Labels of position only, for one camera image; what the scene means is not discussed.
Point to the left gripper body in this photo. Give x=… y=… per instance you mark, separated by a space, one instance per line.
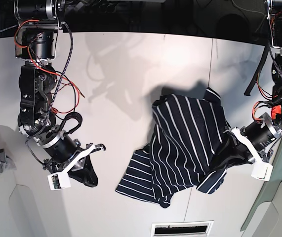
x=261 y=134

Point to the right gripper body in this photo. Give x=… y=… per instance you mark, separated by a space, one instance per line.
x=62 y=150

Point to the navy white striped t-shirt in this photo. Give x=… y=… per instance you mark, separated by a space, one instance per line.
x=187 y=133

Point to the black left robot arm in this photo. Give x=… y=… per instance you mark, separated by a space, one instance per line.
x=248 y=143

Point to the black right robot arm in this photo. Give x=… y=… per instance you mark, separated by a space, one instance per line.
x=39 y=23

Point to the green white bin right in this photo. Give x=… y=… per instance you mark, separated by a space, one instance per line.
x=265 y=216

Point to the white bin left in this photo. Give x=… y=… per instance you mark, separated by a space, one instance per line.
x=19 y=213

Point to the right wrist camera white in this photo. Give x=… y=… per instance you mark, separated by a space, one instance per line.
x=58 y=181

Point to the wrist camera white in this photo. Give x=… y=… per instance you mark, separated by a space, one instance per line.
x=262 y=171
x=58 y=181

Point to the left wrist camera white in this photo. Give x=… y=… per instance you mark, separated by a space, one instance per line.
x=262 y=171

